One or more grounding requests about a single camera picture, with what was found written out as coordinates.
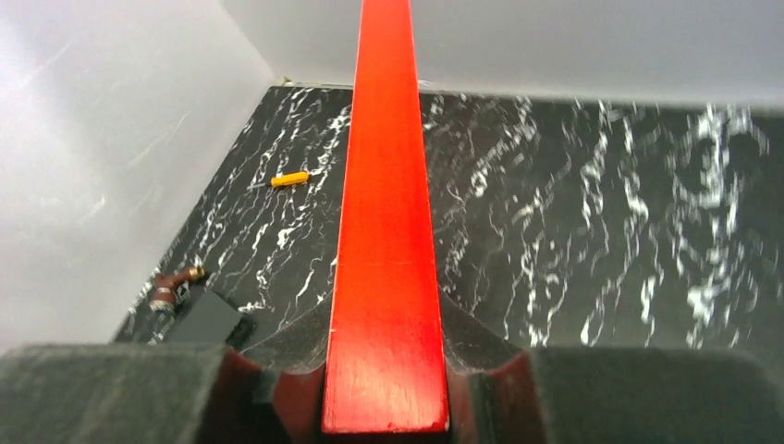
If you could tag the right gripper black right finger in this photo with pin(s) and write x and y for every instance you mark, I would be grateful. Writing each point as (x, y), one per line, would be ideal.
(501, 393)

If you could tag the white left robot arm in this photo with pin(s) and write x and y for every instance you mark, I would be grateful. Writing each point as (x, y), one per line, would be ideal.
(211, 317)

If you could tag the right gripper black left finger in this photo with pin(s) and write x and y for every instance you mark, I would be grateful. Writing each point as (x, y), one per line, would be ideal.
(179, 393)

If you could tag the brown copper pipe fitting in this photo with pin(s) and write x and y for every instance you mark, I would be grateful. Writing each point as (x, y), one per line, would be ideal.
(165, 298)

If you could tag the red picture frame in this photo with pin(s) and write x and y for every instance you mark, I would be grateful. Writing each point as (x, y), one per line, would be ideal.
(385, 373)

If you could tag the yellow handled screwdriver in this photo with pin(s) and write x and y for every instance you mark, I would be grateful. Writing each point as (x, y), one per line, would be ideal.
(284, 180)

